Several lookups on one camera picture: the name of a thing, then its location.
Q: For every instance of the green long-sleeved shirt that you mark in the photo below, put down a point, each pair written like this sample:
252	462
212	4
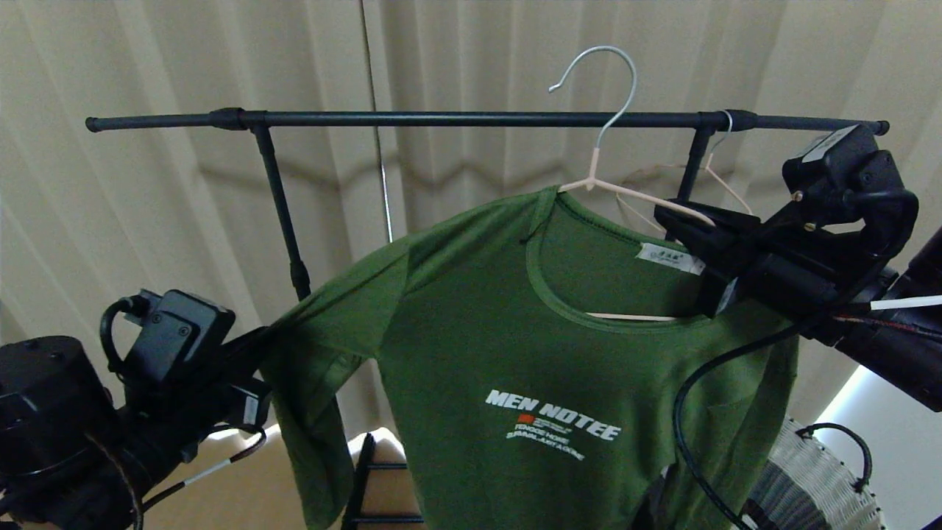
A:
478	331

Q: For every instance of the pink clothes hanger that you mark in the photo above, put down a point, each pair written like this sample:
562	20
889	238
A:
593	165
710	165

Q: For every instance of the black clothes rack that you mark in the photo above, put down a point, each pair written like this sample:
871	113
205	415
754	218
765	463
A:
441	118

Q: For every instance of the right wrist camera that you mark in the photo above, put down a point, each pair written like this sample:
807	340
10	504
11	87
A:
846	169

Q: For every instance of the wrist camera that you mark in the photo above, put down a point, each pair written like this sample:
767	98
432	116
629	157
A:
176	331
846	169

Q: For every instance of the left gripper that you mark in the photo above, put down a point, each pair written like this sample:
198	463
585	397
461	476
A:
199	412

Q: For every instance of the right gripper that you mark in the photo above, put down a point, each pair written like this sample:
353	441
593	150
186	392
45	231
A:
795	283

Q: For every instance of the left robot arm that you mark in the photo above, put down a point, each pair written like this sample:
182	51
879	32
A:
51	397

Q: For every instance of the beige curtain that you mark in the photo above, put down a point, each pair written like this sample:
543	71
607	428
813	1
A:
147	184

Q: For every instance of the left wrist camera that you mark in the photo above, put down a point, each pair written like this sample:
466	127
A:
176	331

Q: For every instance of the white laundry basket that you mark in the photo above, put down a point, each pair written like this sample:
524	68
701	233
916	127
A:
809	478

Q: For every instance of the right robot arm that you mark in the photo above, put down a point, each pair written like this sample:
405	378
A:
905	346

